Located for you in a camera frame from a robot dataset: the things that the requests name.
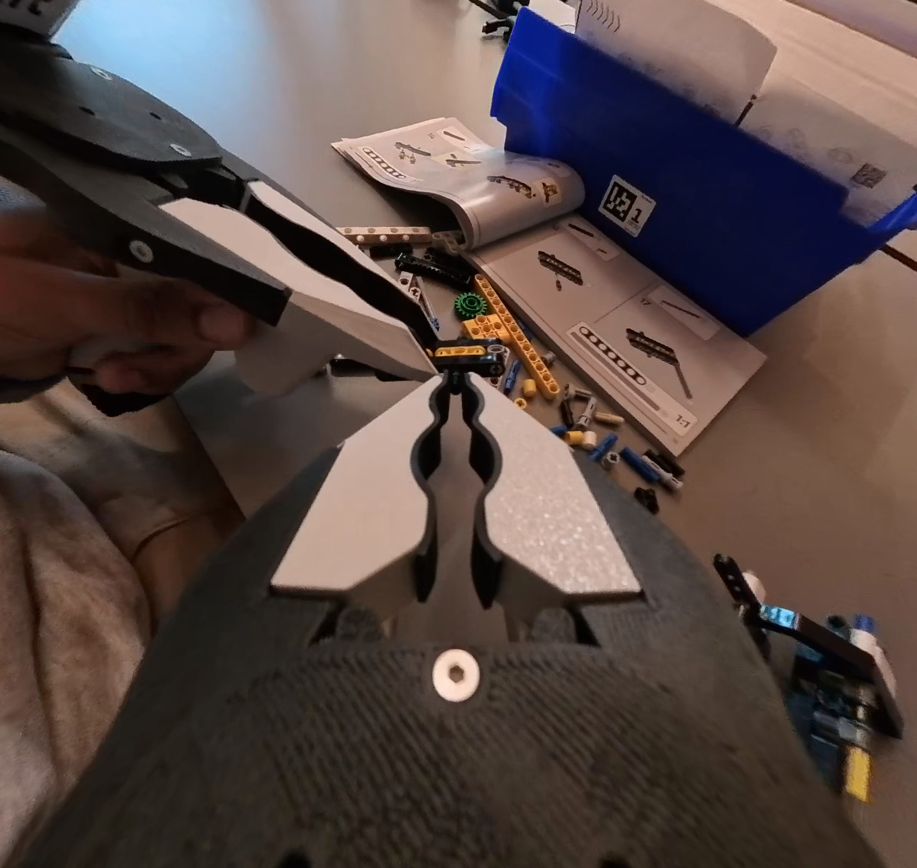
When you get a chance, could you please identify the black lego beam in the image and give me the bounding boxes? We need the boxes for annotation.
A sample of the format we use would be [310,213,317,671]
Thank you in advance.
[394,252,475,287]

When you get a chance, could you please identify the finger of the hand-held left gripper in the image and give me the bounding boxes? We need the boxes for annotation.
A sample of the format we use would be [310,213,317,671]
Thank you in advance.
[159,198,439,398]
[240,179,441,355]

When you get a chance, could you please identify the scattered small lego pieces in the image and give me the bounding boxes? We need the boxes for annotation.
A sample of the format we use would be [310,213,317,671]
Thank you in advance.
[501,360,685,497]

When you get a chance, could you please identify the person's left hand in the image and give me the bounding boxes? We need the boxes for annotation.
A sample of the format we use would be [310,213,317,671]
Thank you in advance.
[0,188,257,411]

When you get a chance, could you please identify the white long lego beam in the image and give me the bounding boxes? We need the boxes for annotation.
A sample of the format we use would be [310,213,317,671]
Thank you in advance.
[337,225,433,247]

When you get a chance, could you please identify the blue storage bin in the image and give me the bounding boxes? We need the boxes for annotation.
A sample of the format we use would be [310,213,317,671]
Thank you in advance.
[490,7,917,339]

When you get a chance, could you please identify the small lego assembly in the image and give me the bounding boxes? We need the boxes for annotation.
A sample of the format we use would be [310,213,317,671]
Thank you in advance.
[713,553,907,801]

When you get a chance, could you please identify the lego instruction booklet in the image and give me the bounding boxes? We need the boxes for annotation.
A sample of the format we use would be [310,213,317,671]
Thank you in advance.
[331,117,768,457]

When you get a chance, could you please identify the long yellow lego beam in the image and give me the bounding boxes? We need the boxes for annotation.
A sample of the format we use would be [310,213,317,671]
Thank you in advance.
[473,274,561,400]

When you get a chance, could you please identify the white paper bag arrow print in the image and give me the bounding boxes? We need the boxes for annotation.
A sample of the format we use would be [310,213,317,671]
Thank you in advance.
[576,0,778,124]

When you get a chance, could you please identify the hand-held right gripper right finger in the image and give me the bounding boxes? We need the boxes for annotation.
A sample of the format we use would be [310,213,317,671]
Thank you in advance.
[469,374,643,641]

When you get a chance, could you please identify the black yellow lego beam assembly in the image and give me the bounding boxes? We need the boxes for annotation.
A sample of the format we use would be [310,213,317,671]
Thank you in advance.
[432,337,508,376]

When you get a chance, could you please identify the light grey long lego beam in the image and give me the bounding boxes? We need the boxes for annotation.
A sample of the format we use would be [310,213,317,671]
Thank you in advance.
[400,272,439,332]

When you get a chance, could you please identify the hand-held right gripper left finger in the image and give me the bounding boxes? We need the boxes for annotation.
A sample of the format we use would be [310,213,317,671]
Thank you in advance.
[268,374,442,627]

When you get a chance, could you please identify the white paper bag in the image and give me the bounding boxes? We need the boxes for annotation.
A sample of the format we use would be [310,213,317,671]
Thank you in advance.
[738,59,917,228]

